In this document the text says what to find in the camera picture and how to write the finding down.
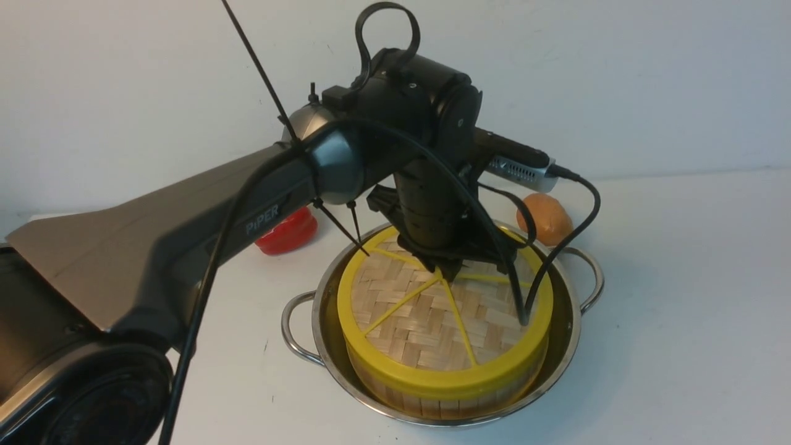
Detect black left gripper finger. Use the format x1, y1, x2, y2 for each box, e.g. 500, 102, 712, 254
440, 252, 464, 282
413, 244, 446, 271

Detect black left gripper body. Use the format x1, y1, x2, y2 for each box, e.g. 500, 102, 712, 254
365, 163, 504, 266

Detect woven bamboo lid yellow rim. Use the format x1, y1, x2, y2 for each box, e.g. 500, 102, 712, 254
337, 226, 554, 404

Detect bamboo steamer basket yellow rim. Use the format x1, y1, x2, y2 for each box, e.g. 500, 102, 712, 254
347, 335, 550, 422

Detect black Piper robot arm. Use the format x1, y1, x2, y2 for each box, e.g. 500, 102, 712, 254
2, 49, 510, 444

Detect red bell pepper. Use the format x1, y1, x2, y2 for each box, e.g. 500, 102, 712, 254
255, 206, 318, 256

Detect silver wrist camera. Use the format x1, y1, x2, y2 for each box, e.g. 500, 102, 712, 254
473, 127, 557, 193

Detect stainless steel two-handled pot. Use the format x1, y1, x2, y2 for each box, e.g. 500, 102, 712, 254
281, 224, 604, 428

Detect black camera cable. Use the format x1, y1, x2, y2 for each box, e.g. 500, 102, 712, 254
158, 1, 602, 445

